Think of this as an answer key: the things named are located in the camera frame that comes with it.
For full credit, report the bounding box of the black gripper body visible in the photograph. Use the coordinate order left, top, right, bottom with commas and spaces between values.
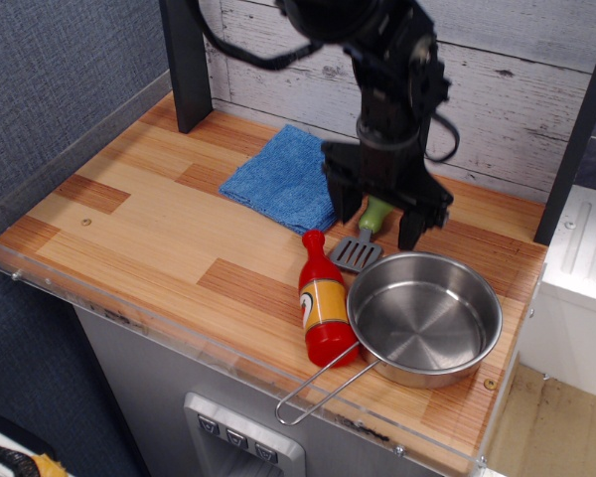
321, 132, 453, 229

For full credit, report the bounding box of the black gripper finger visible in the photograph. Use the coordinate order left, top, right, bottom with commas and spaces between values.
398, 208, 428, 250
326, 171, 365, 224

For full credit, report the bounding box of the green handled grey spatula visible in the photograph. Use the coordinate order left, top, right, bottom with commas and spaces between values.
329, 196, 393, 273

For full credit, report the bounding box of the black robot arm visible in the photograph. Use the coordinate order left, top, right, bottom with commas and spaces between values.
189, 1, 458, 250

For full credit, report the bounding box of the red toy sauce bottle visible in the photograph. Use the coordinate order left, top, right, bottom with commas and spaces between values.
298, 230, 358, 368

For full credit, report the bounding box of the blue folded cloth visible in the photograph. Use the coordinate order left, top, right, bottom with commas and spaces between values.
219, 124, 337, 236

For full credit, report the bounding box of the stainless steel pan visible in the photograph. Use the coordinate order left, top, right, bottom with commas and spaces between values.
274, 251, 505, 426

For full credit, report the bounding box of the white ribbed side shelf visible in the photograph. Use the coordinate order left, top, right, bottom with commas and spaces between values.
518, 186, 596, 396

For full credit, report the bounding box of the clear acrylic table guard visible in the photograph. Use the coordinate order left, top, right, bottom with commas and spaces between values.
0, 73, 543, 476

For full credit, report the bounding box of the grey cabinet with button panel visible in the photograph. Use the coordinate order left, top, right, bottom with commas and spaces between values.
76, 309, 434, 476

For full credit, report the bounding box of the dark left upright post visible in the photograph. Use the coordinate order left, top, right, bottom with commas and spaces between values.
159, 0, 214, 133

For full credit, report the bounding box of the dark upright post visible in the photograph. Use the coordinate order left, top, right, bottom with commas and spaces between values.
159, 0, 214, 133
533, 64, 596, 245

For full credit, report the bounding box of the dark right upright post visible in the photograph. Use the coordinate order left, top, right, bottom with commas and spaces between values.
533, 64, 596, 245

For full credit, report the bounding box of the black braided hose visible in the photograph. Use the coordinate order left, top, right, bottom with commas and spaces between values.
0, 436, 44, 477

